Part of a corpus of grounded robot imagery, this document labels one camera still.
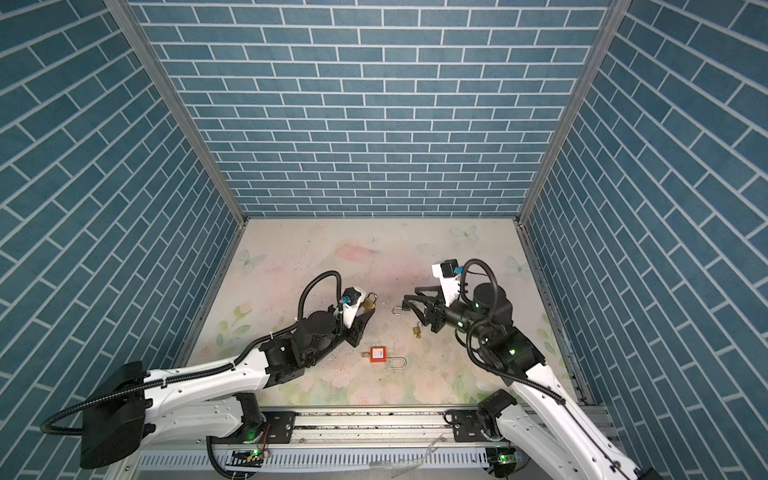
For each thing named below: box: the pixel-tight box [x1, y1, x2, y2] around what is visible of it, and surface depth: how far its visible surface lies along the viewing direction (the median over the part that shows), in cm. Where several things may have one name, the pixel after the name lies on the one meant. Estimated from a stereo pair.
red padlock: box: [361, 346, 408, 369], surface depth 86 cm
